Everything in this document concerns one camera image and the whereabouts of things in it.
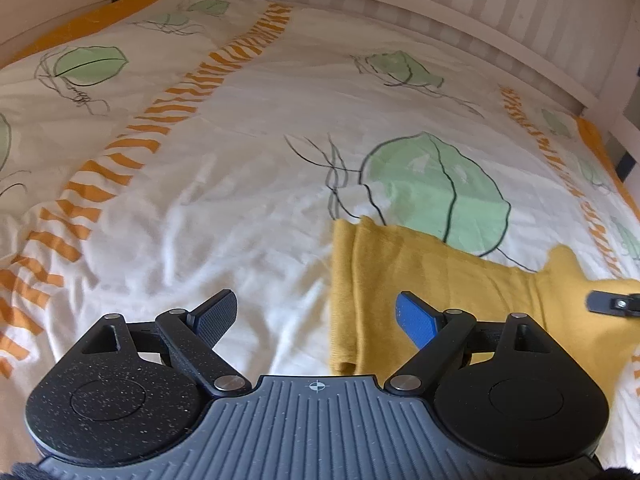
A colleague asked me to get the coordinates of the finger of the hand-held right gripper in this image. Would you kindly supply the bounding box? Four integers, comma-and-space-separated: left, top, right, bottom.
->
586, 290, 640, 317

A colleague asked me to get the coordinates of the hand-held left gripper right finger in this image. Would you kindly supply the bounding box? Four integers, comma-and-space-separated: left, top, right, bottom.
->
384, 291, 551, 394

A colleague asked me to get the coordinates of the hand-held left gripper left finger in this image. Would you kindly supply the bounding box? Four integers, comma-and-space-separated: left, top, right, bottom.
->
80, 289, 252, 396

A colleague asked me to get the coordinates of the mustard yellow small garment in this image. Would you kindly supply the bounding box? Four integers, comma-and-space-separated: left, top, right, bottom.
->
327, 216, 640, 403

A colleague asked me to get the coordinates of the leaf printed white blanket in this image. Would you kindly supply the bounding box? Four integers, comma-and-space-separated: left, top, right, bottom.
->
0, 0, 640, 472

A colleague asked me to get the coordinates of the white slatted bed rail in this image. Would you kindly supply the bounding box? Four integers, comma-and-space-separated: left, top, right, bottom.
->
0, 0, 640, 161

